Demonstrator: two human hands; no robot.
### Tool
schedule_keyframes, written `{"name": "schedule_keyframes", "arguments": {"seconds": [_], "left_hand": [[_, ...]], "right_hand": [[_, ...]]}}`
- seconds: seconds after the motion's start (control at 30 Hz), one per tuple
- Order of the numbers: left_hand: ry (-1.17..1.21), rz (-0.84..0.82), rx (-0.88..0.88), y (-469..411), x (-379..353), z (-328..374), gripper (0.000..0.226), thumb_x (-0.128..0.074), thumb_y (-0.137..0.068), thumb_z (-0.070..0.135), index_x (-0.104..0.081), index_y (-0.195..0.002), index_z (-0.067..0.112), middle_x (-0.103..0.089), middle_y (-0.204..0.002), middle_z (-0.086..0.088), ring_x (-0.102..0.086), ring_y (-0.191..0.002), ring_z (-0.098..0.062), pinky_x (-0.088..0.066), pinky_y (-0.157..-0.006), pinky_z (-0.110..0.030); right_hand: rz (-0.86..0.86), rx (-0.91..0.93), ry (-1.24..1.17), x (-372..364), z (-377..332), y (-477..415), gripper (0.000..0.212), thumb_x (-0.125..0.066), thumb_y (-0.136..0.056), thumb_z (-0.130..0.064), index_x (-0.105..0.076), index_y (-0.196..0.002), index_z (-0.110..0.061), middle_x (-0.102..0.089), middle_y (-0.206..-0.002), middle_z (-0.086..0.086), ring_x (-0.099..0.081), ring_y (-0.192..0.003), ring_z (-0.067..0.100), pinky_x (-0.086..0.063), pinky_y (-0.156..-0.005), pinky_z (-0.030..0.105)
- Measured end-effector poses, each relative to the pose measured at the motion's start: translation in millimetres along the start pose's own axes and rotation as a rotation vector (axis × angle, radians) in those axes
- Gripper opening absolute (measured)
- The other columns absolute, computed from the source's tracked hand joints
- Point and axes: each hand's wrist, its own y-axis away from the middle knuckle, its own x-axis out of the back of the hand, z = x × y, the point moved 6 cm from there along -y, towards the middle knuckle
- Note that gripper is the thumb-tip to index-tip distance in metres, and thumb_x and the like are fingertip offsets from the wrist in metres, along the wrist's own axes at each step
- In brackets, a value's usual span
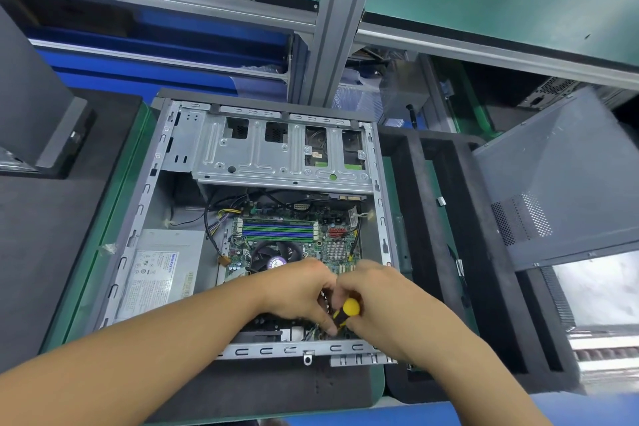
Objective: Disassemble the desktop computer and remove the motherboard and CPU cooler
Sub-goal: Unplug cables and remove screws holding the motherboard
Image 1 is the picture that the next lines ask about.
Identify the person's left hand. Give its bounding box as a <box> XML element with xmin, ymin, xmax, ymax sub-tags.
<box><xmin>250</xmin><ymin>257</ymin><xmax>341</xmax><ymax>338</ymax></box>

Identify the person's right hand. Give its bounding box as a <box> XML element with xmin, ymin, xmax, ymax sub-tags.
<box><xmin>334</xmin><ymin>259</ymin><xmax>457</xmax><ymax>353</ymax></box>

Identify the yellow black handled screwdriver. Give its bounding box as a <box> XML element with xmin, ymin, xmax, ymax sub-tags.
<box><xmin>324</xmin><ymin>291</ymin><xmax>363</xmax><ymax>332</ymax></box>

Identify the black CPU fan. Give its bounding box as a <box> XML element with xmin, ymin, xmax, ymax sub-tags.
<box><xmin>248</xmin><ymin>239</ymin><xmax>306</xmax><ymax>274</ymax></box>

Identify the green motherboard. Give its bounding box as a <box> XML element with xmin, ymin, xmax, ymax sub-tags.
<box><xmin>220</xmin><ymin>206</ymin><xmax>371</xmax><ymax>342</ymax></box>

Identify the dark grey computer case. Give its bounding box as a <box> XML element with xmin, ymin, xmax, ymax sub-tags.
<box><xmin>95</xmin><ymin>89</ymin><xmax>401</xmax><ymax>367</ymax></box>

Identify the grey case side panel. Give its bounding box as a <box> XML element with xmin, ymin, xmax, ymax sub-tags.
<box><xmin>472</xmin><ymin>86</ymin><xmax>639</xmax><ymax>272</ymax></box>

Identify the distant computer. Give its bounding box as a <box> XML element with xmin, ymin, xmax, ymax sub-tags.
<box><xmin>519</xmin><ymin>76</ymin><xmax>600</xmax><ymax>110</ymax></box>

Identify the silver computer case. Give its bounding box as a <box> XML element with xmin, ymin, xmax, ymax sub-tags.
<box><xmin>0</xmin><ymin>3</ymin><xmax>98</xmax><ymax>177</ymax></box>

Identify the person's right forearm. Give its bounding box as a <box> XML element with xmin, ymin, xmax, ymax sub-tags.
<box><xmin>417</xmin><ymin>323</ymin><xmax>556</xmax><ymax>426</ymax></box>

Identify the person's left forearm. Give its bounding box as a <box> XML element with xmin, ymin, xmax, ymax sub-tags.
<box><xmin>0</xmin><ymin>279</ymin><xmax>283</xmax><ymax>426</ymax></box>

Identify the black divided foam tray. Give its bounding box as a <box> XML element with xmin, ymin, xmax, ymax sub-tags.
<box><xmin>377</xmin><ymin>126</ymin><xmax>580</xmax><ymax>404</ymax></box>

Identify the silver power supply unit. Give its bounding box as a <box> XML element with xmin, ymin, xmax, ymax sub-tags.
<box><xmin>114</xmin><ymin>229</ymin><xmax>206</xmax><ymax>327</ymax></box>

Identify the clear plastic bag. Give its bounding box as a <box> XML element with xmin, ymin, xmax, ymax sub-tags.
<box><xmin>334</xmin><ymin>71</ymin><xmax>395</xmax><ymax>122</ymax></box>

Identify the grey metal conveyor plate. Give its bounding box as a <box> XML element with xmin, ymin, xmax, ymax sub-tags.
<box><xmin>552</xmin><ymin>251</ymin><xmax>639</xmax><ymax>327</ymax></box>

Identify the blue plastic crate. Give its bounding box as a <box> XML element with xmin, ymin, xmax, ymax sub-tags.
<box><xmin>25</xmin><ymin>6</ymin><xmax>301</xmax><ymax>103</ymax></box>

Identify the aluminium conveyor frame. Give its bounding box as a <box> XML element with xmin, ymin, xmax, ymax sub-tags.
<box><xmin>569</xmin><ymin>325</ymin><xmax>639</xmax><ymax>382</ymax></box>

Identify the thick aluminium frame post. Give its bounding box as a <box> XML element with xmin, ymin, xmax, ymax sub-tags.
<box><xmin>300</xmin><ymin>0</ymin><xmax>385</xmax><ymax>107</ymax></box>

